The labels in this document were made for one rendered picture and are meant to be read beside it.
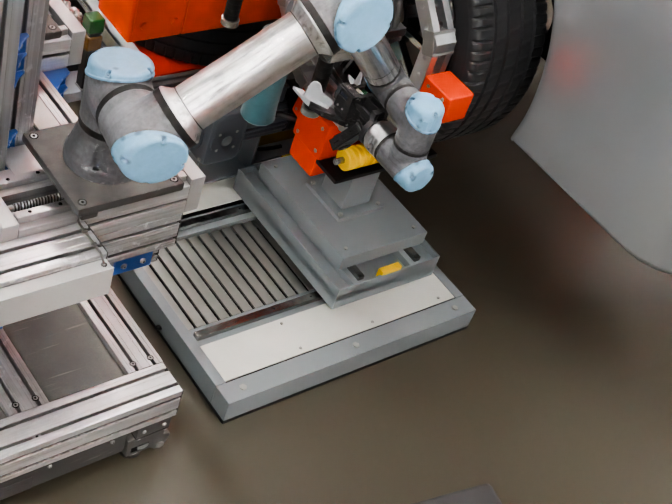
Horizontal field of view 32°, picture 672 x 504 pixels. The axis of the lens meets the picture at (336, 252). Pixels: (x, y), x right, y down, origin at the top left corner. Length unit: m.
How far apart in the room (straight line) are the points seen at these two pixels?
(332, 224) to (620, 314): 1.00
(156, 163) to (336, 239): 1.19
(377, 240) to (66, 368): 0.95
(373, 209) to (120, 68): 1.32
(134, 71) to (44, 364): 0.85
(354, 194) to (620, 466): 1.01
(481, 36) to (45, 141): 0.96
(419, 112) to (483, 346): 1.20
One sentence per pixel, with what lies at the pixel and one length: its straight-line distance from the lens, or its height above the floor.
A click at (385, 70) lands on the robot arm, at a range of 2.35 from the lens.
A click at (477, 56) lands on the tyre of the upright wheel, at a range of 2.64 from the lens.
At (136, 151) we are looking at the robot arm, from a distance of 2.00.
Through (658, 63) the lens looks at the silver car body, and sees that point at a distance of 2.50.
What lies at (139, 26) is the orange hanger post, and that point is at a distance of 3.08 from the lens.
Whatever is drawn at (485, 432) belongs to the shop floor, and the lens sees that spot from 3.17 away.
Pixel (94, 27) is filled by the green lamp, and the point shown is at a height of 0.64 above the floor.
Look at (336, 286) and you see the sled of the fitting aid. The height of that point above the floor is 0.17.
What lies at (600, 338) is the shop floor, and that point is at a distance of 3.59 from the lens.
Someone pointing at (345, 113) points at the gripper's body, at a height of 0.86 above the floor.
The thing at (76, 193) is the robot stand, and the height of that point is 0.82.
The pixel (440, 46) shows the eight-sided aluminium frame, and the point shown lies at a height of 0.96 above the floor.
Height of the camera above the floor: 2.28
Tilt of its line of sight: 41 degrees down
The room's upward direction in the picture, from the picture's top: 21 degrees clockwise
